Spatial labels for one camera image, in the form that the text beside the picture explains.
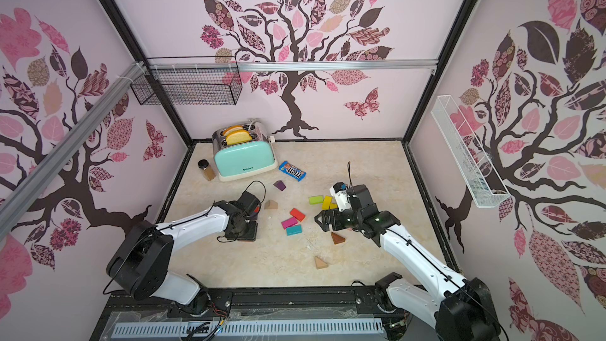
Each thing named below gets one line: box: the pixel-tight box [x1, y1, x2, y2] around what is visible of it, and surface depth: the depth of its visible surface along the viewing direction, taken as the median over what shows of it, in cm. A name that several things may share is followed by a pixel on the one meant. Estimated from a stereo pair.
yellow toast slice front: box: [225, 129, 253, 146], surface depth 97 cm
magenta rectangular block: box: [280, 217, 299, 230], surface depth 94 cm
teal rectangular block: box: [285, 224, 303, 237], surface depth 92 cm
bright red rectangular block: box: [289, 207, 306, 222], surface depth 96 cm
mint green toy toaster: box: [212, 122, 279, 183], surface depth 100 cm
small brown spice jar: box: [197, 158, 217, 181], surface depth 102 cm
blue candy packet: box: [278, 160, 307, 182], surface depth 109 cm
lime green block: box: [309, 195, 325, 205], surface depth 100 cm
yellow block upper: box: [321, 195, 333, 210], surface depth 99 cm
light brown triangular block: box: [314, 255, 329, 270], surface depth 83 cm
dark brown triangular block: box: [331, 232, 346, 245], surface depth 87 cm
